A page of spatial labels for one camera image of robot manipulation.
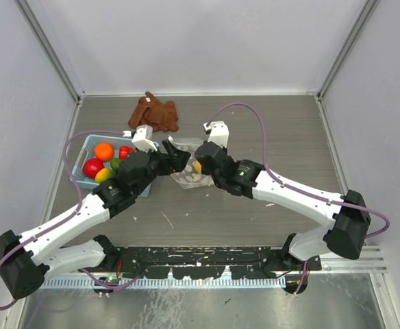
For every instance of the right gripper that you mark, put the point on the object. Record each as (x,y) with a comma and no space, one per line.
(204,172)

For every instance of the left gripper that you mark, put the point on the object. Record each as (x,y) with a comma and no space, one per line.
(173,161)

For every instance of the yellow peach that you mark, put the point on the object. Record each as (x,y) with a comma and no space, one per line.
(197,167)

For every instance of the clear zip top bag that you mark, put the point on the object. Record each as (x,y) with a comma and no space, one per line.
(188,177)

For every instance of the orange tangerine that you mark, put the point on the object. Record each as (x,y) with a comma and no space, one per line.
(104,152)

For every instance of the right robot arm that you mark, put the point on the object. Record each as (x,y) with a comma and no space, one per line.
(343,219)

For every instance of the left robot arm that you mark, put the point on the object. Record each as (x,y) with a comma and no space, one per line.
(30,258)

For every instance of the brown cloth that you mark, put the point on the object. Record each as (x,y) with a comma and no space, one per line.
(161,116)

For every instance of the red bell pepper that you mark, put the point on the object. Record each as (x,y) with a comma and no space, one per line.
(124,151)

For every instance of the green yellow mango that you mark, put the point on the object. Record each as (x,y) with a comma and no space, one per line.
(104,174)

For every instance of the red apple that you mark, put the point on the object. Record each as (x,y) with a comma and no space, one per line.
(92,166)

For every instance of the light blue plastic basket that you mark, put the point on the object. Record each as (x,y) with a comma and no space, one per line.
(88,151)

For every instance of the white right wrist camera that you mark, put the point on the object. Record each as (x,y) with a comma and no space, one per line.
(217,132)

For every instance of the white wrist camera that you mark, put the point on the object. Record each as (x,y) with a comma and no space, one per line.
(141,138)
(217,132)

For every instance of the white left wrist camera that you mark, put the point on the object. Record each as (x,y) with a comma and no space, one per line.
(141,138)

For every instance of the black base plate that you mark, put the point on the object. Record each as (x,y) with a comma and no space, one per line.
(199,263)

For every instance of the slotted cable duct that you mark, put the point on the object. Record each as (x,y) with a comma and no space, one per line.
(225,282)

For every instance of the aluminium frame post left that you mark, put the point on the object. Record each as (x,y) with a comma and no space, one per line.
(40,24)

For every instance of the aluminium frame post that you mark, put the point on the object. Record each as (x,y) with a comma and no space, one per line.
(356,29)
(40,24)

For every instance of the aluminium frame post right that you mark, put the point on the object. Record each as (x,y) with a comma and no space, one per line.
(356,29)

